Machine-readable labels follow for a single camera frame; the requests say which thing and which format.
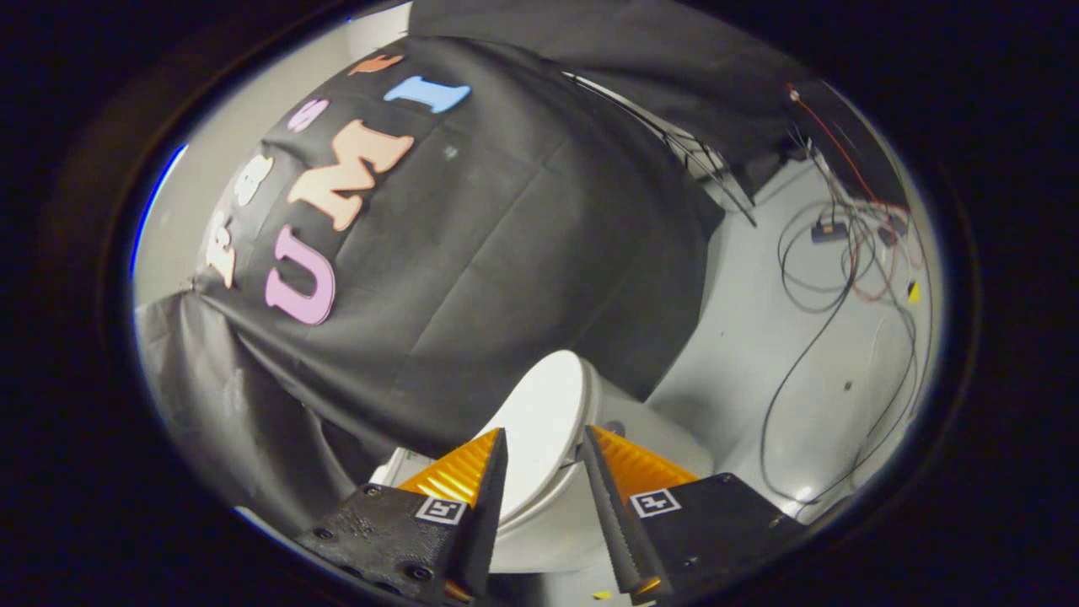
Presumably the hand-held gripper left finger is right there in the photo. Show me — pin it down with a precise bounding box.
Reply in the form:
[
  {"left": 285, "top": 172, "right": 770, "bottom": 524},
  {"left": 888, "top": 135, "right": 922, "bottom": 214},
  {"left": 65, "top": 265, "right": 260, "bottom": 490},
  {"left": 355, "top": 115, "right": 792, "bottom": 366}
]
[{"left": 295, "top": 427, "right": 509, "bottom": 606}]

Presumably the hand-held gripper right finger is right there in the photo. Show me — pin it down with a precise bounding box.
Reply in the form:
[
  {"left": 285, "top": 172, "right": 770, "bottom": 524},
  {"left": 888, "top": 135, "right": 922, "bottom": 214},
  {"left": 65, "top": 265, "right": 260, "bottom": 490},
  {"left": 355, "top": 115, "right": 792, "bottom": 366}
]
[{"left": 580, "top": 424, "right": 808, "bottom": 604}]

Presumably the tangle of black cables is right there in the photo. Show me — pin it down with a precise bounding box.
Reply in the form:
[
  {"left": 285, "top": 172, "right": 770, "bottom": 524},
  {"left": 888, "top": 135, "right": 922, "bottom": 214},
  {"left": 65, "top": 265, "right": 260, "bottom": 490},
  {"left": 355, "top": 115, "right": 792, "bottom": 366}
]
[{"left": 759, "top": 126, "right": 928, "bottom": 507}]

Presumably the red cable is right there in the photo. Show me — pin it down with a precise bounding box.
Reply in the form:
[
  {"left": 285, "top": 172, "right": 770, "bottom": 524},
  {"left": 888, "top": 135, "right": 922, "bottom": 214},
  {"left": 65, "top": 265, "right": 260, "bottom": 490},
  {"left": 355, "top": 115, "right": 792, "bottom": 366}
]
[{"left": 788, "top": 84, "right": 916, "bottom": 304}]

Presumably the black backdrop cloth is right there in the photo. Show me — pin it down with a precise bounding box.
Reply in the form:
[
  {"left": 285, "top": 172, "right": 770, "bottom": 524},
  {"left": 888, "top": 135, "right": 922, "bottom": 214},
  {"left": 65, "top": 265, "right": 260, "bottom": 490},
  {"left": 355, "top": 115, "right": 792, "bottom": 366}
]
[{"left": 135, "top": 0, "right": 911, "bottom": 540}]

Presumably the white toilet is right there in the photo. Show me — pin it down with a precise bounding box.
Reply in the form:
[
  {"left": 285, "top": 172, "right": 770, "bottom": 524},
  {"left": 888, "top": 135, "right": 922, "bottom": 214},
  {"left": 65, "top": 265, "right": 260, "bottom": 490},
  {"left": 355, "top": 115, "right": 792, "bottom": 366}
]
[{"left": 371, "top": 351, "right": 716, "bottom": 574}]

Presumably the black tripod stand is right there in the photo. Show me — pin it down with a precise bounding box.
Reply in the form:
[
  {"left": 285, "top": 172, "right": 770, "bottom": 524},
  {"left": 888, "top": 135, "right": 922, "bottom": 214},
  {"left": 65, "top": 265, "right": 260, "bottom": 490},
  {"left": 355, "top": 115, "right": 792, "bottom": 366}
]
[{"left": 565, "top": 72, "right": 760, "bottom": 228}]

